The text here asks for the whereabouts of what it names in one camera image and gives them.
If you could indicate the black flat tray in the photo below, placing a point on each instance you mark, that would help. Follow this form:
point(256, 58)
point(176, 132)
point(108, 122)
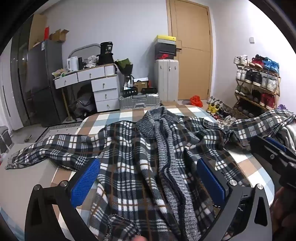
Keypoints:
point(149, 90)

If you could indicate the wooden door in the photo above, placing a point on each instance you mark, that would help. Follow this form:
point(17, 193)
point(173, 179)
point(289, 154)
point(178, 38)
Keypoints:
point(194, 34)

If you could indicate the black box with lights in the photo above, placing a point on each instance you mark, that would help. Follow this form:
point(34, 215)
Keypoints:
point(130, 92)

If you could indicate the silver ribbed suitcase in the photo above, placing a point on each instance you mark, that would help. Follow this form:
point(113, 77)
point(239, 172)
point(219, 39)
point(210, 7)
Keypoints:
point(138, 103)

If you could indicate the black shoe box red logo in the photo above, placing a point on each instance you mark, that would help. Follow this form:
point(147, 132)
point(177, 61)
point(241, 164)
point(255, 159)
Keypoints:
point(165, 56)

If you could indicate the white electric kettle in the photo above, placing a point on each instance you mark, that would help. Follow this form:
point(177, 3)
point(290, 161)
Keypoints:
point(72, 64)

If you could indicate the open cardboard box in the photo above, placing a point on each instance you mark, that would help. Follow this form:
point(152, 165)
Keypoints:
point(59, 36)

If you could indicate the white desk with drawers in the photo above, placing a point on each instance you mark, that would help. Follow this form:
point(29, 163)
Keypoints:
point(104, 92)

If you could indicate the dark glass partition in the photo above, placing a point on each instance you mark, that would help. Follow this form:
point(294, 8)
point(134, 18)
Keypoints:
point(20, 74)

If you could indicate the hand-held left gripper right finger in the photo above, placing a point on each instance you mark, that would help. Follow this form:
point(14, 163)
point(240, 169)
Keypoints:
point(210, 183)

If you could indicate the beige round doormat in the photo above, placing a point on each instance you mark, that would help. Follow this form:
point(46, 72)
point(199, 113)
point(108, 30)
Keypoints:
point(186, 102)

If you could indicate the dark bag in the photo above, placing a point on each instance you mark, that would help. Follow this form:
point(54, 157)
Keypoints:
point(83, 103)

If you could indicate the white wall switch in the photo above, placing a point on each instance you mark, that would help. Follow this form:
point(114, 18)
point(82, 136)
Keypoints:
point(251, 39)

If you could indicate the scattered shoes pile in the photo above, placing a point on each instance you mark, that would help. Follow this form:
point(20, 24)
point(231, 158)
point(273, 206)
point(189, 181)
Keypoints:
point(217, 109)

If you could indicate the person's right hand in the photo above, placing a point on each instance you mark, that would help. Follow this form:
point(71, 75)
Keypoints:
point(283, 208)

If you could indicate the brown blue checked blanket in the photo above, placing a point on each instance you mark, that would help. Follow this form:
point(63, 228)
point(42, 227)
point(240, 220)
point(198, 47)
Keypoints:
point(104, 118)

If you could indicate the wooden shoe rack with shoes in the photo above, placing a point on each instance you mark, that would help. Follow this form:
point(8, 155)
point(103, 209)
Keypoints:
point(254, 77)

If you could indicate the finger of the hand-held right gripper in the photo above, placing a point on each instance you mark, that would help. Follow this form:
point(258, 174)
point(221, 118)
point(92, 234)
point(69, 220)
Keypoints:
point(276, 144)
point(261, 146)

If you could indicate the brown gift box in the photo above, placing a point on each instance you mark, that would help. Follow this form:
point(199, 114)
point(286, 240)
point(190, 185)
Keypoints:
point(141, 85)

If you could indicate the grey dotted floor rug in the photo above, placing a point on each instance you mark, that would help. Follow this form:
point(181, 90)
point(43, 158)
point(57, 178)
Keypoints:
point(60, 127)

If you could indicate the black tumbler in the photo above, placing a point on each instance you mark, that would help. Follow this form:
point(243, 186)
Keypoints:
point(80, 63)

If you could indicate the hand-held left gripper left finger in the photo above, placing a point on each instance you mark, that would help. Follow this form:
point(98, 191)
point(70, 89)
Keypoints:
point(85, 183)

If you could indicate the arched mirror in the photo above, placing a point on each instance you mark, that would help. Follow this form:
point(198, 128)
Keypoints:
point(85, 52)

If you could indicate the green wrapped bouquet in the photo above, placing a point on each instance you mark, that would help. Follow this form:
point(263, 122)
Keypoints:
point(124, 66)

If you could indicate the pile of folded clothes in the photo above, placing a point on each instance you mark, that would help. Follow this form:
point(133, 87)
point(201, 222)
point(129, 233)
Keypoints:
point(289, 134)

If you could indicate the yellow shoe box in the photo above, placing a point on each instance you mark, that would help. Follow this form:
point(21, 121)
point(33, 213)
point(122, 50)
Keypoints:
point(166, 38)

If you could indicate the white upright suitcase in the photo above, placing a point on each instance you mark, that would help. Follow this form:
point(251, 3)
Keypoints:
point(166, 78)

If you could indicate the grey refrigerator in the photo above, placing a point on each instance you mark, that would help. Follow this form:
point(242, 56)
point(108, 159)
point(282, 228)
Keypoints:
point(44, 81)

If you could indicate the red plastic bag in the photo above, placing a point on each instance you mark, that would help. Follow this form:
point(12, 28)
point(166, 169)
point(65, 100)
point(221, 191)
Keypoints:
point(196, 101)

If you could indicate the plaid knit cardigan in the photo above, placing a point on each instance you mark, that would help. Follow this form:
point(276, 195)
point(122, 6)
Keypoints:
point(138, 173)

